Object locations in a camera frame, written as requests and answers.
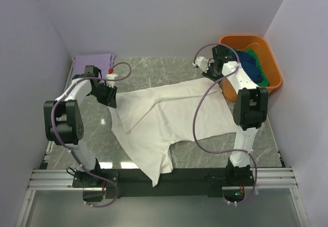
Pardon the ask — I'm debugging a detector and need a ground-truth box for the blue t-shirt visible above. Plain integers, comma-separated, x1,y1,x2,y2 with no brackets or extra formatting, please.
235,49,262,83

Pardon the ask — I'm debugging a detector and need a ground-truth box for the folded lavender t-shirt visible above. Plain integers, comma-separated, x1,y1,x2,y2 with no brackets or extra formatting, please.
72,53,116,76

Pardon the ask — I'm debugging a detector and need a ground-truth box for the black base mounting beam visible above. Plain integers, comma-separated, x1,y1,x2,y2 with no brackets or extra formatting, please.
66,167,257,202

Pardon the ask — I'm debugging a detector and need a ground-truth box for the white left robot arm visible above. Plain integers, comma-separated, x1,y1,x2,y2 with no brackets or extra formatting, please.
44,66,117,187

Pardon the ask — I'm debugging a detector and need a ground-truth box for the white t-shirt red print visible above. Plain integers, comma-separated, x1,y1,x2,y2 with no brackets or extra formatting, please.
109,78,237,186

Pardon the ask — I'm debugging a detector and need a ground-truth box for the green t-shirt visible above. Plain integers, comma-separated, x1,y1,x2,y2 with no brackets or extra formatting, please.
245,48,270,87

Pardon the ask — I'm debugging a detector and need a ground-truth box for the orange plastic bin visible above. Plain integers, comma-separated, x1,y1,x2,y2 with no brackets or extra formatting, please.
219,34,282,93

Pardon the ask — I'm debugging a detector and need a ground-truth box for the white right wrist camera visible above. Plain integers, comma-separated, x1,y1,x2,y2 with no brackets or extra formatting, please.
193,56,211,73

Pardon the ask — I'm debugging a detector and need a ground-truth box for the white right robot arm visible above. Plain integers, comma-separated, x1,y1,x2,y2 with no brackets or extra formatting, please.
203,44,269,185

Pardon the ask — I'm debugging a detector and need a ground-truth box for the aluminium extrusion rail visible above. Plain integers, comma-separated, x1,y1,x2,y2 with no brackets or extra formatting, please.
28,168,298,191

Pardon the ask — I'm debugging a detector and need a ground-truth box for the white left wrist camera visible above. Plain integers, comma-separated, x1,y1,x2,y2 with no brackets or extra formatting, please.
106,68,118,88

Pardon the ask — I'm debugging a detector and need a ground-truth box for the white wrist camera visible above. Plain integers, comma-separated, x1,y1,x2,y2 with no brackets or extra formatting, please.
106,68,118,88
193,56,211,73

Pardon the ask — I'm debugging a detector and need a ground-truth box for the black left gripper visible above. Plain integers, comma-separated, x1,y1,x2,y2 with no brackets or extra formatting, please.
90,83,117,108

